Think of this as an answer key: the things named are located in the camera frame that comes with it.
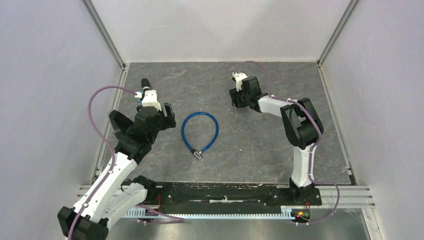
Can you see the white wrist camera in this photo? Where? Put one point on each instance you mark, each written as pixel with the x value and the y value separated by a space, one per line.
pixel 149 99
pixel 238 77

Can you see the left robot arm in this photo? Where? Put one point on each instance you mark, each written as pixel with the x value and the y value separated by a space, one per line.
pixel 92 217

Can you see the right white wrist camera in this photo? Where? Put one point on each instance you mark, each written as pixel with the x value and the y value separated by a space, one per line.
pixel 238 77

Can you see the black microphone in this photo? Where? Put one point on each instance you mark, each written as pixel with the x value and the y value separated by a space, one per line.
pixel 145 84

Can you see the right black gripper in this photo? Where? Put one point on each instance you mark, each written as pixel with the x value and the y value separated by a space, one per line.
pixel 235 95

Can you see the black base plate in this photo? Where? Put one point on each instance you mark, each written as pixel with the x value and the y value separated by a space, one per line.
pixel 229 198

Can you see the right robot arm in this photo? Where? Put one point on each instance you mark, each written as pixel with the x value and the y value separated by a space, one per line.
pixel 301 123

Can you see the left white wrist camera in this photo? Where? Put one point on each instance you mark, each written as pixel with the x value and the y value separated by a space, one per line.
pixel 149 99

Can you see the black wedge cover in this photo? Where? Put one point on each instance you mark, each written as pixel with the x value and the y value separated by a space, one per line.
pixel 119 123

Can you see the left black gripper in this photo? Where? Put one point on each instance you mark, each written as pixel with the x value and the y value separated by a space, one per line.
pixel 168 121

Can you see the slotted cable duct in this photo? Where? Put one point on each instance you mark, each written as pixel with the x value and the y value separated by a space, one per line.
pixel 284 214

